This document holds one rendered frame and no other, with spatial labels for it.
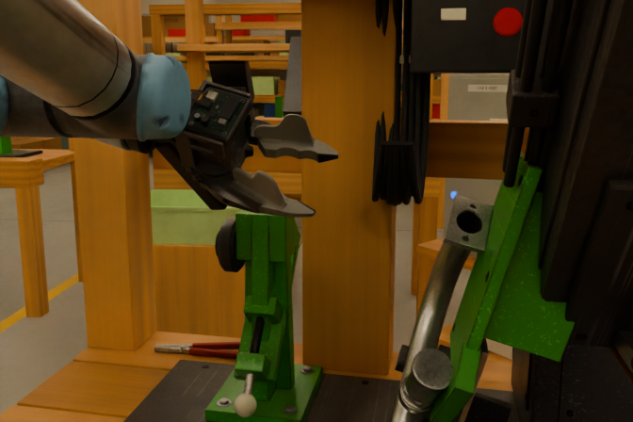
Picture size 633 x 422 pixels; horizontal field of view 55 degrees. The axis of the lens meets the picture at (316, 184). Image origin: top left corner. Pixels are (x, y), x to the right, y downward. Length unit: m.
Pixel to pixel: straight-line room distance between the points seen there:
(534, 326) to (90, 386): 0.69
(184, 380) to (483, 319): 0.54
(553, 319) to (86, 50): 0.44
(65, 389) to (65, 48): 0.68
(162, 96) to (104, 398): 0.57
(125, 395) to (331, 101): 0.53
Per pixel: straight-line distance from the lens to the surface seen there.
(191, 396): 0.92
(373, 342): 0.98
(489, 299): 0.55
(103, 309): 1.11
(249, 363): 0.79
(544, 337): 0.58
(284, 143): 0.66
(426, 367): 0.57
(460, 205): 0.63
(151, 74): 0.53
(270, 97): 7.48
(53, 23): 0.44
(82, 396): 1.01
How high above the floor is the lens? 1.34
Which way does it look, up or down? 10 degrees down
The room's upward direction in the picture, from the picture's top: straight up
